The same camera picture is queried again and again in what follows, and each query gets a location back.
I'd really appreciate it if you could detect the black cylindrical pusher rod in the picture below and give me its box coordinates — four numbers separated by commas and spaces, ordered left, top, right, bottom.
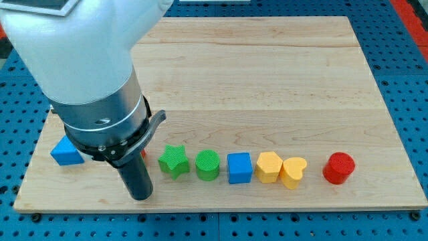
118, 153, 153, 201

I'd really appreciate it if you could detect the yellow hexagon block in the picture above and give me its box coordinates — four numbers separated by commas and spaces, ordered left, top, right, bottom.
255, 151, 283, 183

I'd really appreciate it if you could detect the blue triangle block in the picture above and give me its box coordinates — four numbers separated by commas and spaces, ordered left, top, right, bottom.
50, 136, 84, 166

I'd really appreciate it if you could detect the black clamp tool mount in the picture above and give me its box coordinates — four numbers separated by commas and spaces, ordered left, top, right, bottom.
64, 96, 167, 168

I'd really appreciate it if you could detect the wooden board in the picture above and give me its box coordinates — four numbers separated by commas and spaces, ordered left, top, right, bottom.
13, 16, 427, 214

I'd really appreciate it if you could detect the green cylinder block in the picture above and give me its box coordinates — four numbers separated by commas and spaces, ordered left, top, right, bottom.
195, 149, 221, 181

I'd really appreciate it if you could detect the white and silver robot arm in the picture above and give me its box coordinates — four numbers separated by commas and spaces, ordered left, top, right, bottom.
1, 0, 171, 200

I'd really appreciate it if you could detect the yellow heart block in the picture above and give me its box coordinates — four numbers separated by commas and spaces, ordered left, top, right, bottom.
280, 157, 307, 190

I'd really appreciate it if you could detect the red cylinder block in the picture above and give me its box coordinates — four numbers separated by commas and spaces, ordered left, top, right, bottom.
322, 152, 355, 185

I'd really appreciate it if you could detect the green star block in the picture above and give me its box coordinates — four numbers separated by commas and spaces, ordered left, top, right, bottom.
158, 145, 190, 180

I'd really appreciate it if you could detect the blue cube block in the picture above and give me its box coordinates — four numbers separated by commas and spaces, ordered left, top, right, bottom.
227, 152, 253, 184

